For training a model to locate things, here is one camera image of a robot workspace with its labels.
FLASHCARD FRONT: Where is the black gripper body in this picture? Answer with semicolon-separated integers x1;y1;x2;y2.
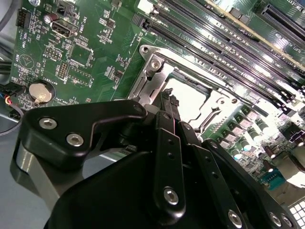
44;146;240;229

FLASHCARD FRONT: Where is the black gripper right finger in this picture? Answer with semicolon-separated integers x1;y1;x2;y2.
170;94;300;229

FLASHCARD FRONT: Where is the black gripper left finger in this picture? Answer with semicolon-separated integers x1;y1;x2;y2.
10;87;188;224

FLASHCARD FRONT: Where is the metal socket cover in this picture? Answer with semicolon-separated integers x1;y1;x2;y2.
142;66;241;129

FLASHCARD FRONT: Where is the silver CPU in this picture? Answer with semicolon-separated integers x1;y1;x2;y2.
165;76;212;126

